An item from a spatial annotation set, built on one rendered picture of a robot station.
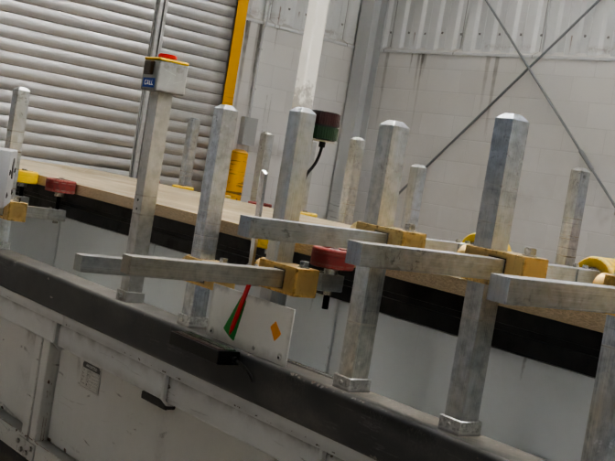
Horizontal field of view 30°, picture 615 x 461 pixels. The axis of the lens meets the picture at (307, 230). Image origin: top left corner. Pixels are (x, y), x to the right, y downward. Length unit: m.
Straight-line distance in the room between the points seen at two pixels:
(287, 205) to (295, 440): 0.41
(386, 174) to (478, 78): 9.59
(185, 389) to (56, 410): 1.06
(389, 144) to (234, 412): 0.62
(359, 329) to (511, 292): 0.62
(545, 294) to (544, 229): 9.35
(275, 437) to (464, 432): 0.48
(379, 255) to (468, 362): 0.28
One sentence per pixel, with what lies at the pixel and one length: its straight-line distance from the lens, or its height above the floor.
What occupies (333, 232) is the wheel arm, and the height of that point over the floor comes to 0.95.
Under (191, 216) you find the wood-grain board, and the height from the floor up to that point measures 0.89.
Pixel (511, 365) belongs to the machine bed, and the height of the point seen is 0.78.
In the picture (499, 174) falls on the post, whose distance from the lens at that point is 1.64.
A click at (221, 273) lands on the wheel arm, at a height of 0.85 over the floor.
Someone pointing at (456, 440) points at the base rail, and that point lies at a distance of 1.65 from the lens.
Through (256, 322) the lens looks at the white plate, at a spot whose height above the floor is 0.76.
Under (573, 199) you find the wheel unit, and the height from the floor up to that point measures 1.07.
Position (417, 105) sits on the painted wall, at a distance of 11.89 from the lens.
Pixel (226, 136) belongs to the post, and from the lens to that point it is 2.23.
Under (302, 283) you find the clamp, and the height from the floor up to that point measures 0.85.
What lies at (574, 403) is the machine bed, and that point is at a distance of 1.81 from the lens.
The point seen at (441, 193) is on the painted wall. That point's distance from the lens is 11.49.
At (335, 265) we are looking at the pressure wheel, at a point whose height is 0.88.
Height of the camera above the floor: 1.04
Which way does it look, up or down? 3 degrees down
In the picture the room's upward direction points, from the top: 9 degrees clockwise
